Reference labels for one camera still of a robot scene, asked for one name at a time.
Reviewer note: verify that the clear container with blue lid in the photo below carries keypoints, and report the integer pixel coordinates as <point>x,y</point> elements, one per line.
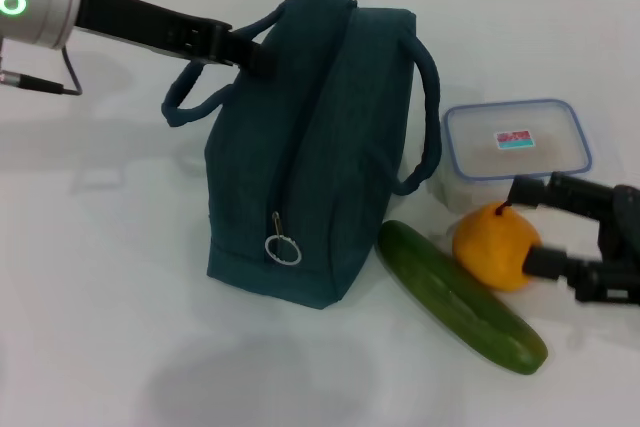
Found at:
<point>475,147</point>

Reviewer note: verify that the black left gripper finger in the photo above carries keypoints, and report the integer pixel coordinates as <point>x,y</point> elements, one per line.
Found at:
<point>250,59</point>

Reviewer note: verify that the dark teal fabric lunch bag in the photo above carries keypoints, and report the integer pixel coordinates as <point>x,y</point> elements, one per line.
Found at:
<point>300,147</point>

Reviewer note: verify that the orange yellow pear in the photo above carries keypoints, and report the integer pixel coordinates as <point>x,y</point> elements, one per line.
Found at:
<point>490,247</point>

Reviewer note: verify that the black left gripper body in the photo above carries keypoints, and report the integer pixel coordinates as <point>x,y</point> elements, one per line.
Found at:
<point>150,29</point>

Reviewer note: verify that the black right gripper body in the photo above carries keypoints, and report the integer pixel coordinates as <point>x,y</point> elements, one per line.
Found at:
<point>622,247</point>

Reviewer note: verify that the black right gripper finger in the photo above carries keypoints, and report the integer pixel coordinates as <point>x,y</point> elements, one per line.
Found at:
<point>550,262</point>
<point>575,194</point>

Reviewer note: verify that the green cucumber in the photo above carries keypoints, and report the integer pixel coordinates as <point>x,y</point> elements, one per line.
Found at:
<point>450,292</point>

